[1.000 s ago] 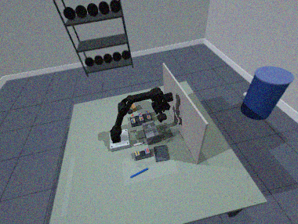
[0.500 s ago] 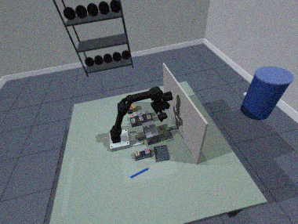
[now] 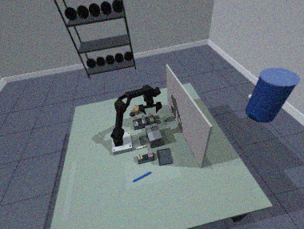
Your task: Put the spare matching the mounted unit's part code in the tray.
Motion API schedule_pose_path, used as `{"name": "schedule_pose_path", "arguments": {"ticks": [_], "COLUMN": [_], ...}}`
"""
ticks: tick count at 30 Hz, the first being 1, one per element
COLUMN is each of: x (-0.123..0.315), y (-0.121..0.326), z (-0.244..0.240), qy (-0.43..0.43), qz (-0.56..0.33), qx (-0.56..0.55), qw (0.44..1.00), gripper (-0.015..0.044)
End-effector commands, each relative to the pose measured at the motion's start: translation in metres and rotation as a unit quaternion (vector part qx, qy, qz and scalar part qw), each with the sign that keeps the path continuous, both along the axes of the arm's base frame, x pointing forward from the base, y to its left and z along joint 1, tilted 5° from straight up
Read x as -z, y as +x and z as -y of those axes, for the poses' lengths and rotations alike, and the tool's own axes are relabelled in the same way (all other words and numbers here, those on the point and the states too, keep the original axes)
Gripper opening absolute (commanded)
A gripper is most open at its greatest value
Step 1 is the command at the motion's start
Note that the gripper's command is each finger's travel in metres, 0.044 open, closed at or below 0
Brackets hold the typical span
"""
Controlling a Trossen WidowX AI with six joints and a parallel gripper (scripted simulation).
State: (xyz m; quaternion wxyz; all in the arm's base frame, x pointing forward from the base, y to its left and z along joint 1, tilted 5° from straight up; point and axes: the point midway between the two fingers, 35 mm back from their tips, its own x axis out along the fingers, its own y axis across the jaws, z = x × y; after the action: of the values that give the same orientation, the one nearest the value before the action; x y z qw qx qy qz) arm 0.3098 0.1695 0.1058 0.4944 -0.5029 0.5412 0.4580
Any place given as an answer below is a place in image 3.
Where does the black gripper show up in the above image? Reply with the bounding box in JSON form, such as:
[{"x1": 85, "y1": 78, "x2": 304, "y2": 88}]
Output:
[{"x1": 138, "y1": 101, "x2": 162, "y2": 115}]

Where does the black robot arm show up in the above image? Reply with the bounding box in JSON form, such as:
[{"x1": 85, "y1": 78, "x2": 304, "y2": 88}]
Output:
[{"x1": 110, "y1": 85, "x2": 161, "y2": 147}]

